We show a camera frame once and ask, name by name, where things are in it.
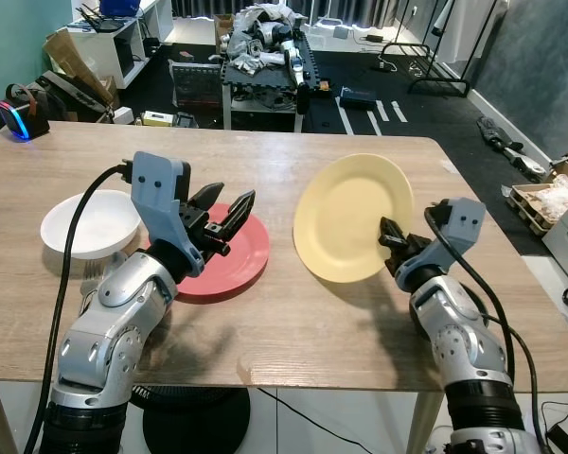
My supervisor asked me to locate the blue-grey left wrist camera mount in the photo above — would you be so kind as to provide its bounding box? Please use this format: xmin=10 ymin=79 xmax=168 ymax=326
xmin=130 ymin=150 xmax=196 ymax=268

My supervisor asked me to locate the white open shelf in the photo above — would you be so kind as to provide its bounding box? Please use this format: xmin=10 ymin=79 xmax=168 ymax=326
xmin=70 ymin=0 xmax=173 ymax=92

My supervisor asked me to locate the black metal rack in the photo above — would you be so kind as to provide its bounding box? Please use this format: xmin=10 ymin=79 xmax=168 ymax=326
xmin=378 ymin=0 xmax=475 ymax=96

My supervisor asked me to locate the black and silver tool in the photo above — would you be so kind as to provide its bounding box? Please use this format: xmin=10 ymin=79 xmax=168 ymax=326
xmin=477 ymin=115 xmax=551 ymax=182

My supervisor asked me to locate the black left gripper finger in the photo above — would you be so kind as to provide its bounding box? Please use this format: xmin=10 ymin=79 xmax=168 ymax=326
xmin=187 ymin=182 xmax=225 ymax=220
xmin=212 ymin=189 xmax=257 ymax=247

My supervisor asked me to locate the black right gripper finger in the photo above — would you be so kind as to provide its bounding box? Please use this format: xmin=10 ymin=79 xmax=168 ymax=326
xmin=378 ymin=215 xmax=409 ymax=253

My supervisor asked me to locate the black headset with blue light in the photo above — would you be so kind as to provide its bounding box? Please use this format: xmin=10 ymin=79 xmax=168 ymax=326
xmin=0 ymin=82 xmax=51 ymax=144

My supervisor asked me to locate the small yellow box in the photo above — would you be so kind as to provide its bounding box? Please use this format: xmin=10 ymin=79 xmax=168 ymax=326
xmin=139 ymin=110 xmax=177 ymax=128

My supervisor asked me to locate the blue box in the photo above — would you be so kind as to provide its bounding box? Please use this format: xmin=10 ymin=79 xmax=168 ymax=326
xmin=335 ymin=86 xmax=376 ymax=108

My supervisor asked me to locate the thin black floor cable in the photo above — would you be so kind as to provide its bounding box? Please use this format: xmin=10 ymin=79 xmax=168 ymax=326
xmin=255 ymin=387 xmax=363 ymax=454

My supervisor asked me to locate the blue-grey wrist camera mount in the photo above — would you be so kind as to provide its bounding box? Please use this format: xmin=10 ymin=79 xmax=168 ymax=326
xmin=130 ymin=150 xmax=196 ymax=268
xmin=416 ymin=198 xmax=488 ymax=276

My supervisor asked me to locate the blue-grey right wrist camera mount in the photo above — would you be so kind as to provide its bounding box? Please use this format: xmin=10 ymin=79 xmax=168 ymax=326
xmin=416 ymin=198 xmax=488 ymax=276

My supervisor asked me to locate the yellow plate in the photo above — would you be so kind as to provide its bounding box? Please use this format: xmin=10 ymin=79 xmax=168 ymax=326
xmin=293 ymin=153 xmax=416 ymax=284

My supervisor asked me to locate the red plate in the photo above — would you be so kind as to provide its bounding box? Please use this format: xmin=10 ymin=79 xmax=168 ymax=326
xmin=166 ymin=201 xmax=272 ymax=305

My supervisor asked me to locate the brown cardboard box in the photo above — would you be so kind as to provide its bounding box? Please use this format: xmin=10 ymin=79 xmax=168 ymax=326
xmin=44 ymin=27 xmax=115 ymax=106

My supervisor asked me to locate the wooden crate with bag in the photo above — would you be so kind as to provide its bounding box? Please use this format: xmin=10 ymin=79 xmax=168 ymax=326
xmin=508 ymin=177 xmax=568 ymax=234

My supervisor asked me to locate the cluttered metal cart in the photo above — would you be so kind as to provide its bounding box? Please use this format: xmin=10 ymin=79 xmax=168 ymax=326
xmin=222 ymin=3 xmax=315 ymax=134

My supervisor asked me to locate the black round stand base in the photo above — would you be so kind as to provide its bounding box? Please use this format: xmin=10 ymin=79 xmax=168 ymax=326
xmin=131 ymin=385 xmax=253 ymax=454

